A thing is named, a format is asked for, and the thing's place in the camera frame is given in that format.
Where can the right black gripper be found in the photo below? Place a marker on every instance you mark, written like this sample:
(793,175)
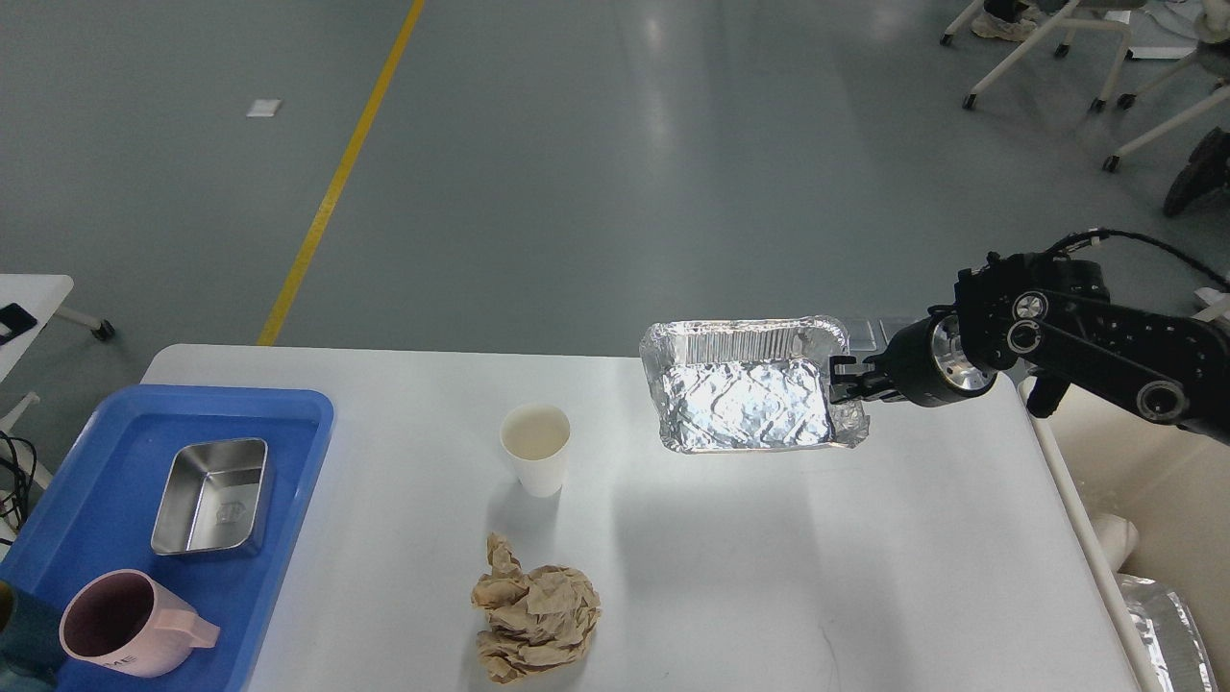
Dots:
(924,365)

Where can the aluminium foil tray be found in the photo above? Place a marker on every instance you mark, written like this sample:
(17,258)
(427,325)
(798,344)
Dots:
(750,386)

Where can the stainless steel rectangular tin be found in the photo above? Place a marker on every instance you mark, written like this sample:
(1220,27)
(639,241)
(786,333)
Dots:
(215,500)

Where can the pink plastic mug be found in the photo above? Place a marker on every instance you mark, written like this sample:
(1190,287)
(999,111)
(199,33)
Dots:
(130,624)

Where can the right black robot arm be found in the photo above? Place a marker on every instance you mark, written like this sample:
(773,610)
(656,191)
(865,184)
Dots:
(1053,312)

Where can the beige plastic bin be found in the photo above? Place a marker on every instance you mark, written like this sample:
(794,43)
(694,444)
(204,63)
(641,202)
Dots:
(1149,502)

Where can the white chair base right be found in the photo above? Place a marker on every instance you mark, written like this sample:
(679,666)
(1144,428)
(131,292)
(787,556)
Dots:
(1219,96)

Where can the white paper cup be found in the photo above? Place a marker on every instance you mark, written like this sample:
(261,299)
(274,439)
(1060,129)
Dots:
(536,437)

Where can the foil tray in bin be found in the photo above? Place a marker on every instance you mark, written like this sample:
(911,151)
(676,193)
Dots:
(1173,644)

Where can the seated person's dark leg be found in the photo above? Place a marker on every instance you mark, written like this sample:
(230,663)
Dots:
(1204,172)

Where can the crumpled brown paper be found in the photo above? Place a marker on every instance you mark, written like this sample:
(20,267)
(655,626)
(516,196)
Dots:
(536,620)

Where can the blue plastic tray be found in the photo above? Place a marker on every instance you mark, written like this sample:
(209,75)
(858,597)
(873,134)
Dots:
(100,509)

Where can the white side table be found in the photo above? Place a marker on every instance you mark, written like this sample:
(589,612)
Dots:
(29,301)

